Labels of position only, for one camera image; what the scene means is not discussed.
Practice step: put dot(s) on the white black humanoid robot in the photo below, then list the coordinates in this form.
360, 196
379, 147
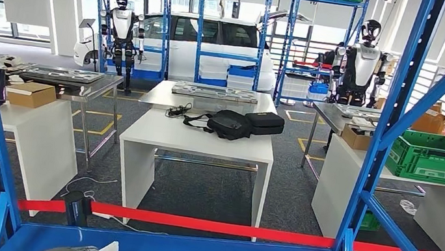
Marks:
363, 66
122, 23

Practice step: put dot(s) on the white car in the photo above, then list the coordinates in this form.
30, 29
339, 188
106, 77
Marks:
181, 60

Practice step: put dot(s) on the grey metal tray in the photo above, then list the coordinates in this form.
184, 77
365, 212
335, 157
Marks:
214, 92
64, 74

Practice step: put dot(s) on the open cardboard box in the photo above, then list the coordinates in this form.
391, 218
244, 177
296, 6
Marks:
427, 120

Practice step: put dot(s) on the blue plastic bin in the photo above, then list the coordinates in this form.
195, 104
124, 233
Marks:
242, 71
318, 88

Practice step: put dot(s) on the red barrier belt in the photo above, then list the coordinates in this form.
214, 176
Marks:
212, 226
41, 205

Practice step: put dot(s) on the white table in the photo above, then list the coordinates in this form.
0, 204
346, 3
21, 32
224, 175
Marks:
44, 151
336, 184
186, 137

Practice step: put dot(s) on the black hard case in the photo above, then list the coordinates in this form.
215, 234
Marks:
265, 124

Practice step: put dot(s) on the black shoulder bag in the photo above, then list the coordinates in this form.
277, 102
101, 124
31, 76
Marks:
229, 125

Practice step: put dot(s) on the black barrier post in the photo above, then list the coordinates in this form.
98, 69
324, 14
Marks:
76, 208

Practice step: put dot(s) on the clear plastic bag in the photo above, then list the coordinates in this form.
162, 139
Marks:
408, 207

